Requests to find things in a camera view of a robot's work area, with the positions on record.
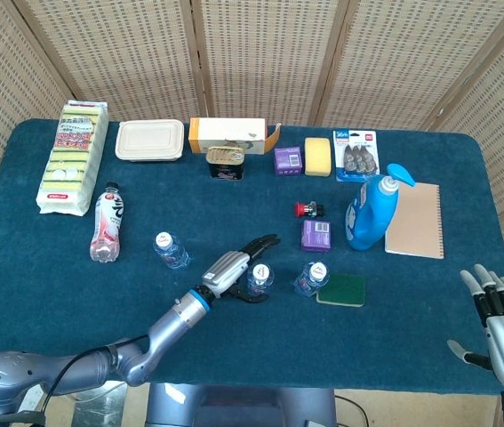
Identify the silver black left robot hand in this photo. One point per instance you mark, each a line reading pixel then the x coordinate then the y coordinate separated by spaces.
pixel 227 273

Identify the clear small water bottle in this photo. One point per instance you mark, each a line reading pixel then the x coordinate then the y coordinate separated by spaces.
pixel 167 244
pixel 316 273
pixel 261 273

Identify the small purple cardboard box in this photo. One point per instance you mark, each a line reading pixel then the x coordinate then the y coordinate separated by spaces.
pixel 287 161
pixel 316 236

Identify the small red black toy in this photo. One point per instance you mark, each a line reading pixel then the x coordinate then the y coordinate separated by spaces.
pixel 301 209

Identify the black luncheon meat can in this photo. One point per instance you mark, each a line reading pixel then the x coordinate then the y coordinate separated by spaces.
pixel 225 162

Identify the green yellow scouring sponge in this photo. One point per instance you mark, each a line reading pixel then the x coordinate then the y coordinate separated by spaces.
pixel 340 289

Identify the pink drink bottle black cap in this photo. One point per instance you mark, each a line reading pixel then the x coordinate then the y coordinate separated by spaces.
pixel 109 222

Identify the grey robot torso base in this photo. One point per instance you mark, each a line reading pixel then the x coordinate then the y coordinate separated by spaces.
pixel 234 409

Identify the yellow white carton box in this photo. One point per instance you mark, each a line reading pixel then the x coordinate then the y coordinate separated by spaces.
pixel 225 131

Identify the plain yellow sponge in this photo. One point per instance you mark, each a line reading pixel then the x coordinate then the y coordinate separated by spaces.
pixel 318 155

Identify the blue detergent bottle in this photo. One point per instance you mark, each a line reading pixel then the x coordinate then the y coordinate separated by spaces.
pixel 367 222

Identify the beige lidded food container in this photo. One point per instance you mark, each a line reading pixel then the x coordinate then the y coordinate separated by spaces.
pixel 149 140

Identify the brown spiral notebook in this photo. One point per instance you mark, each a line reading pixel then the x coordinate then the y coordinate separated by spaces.
pixel 416 222

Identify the correction tape blister pack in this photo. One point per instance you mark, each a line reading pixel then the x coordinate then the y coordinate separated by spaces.
pixel 356 155

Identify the yellow sponge multipack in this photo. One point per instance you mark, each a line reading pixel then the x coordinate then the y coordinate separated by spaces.
pixel 69 155

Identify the woven wooden folding screen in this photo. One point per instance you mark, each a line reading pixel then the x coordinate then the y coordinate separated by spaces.
pixel 256 53

